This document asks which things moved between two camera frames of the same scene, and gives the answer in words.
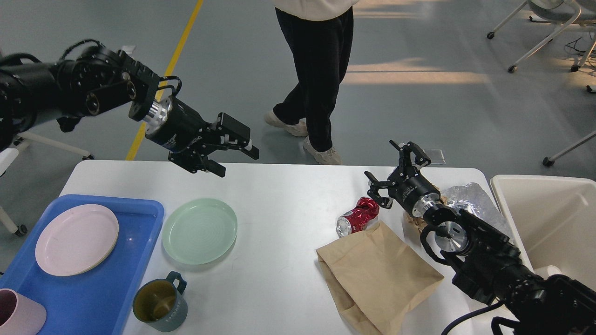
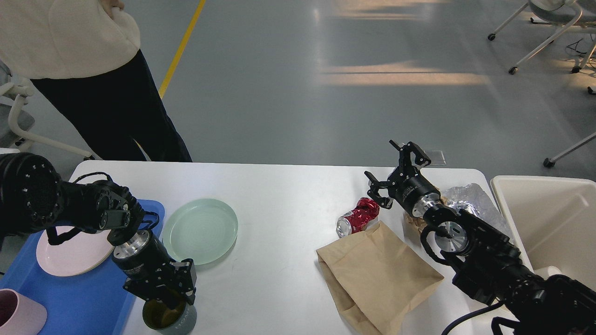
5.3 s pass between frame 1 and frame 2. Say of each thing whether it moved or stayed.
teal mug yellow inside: moved
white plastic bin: stayed
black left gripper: moved
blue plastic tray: stayed
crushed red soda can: stayed
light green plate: stayed
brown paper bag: stayed
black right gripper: stayed
